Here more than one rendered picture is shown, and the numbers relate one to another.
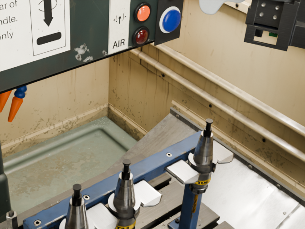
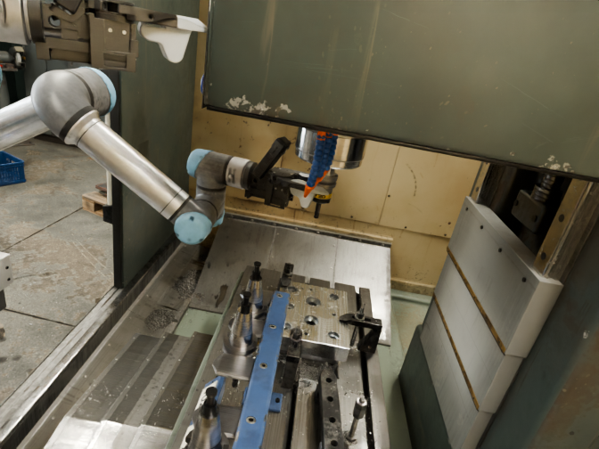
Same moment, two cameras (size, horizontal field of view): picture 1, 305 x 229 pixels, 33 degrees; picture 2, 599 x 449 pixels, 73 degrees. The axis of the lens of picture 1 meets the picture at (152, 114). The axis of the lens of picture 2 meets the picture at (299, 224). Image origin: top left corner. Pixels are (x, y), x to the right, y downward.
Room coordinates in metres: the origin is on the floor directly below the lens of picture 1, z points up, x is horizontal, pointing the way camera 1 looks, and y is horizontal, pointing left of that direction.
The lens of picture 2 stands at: (1.18, -0.33, 1.74)
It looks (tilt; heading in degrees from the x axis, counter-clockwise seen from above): 24 degrees down; 135
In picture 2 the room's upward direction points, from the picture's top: 11 degrees clockwise
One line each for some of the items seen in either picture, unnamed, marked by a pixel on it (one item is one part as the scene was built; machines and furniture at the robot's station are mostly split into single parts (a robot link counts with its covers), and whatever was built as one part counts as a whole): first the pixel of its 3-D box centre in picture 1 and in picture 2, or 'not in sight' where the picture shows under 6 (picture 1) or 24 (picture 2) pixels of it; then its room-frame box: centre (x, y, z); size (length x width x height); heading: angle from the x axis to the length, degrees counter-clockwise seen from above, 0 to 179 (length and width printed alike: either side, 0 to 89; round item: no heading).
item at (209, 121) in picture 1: (208, 127); (210, 401); (0.87, -0.12, 1.31); 0.02 x 0.02 x 0.03
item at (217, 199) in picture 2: not in sight; (208, 206); (0.33, 0.18, 1.32); 0.11 x 0.08 x 0.11; 136
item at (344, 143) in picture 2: not in sight; (332, 133); (0.56, 0.34, 1.57); 0.16 x 0.16 x 0.12
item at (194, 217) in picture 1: (193, 192); not in sight; (0.94, -0.12, 1.05); 0.10 x 0.05 x 0.30; 44
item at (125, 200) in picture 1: (125, 188); (242, 324); (0.71, 0.04, 1.26); 0.04 x 0.04 x 0.07
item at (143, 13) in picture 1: (143, 12); not in sight; (0.58, 0.02, 1.68); 0.02 x 0.01 x 0.02; 134
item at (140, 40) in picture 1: (141, 37); not in sight; (0.58, 0.02, 1.65); 0.02 x 0.01 x 0.02; 134
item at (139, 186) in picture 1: (145, 194); (233, 366); (0.75, 0.00, 1.21); 0.07 x 0.05 x 0.01; 44
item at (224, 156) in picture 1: (218, 153); not in sight; (0.90, -0.16, 1.21); 0.07 x 0.05 x 0.01; 44
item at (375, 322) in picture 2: not in sight; (358, 327); (0.62, 0.57, 0.97); 0.13 x 0.03 x 0.15; 44
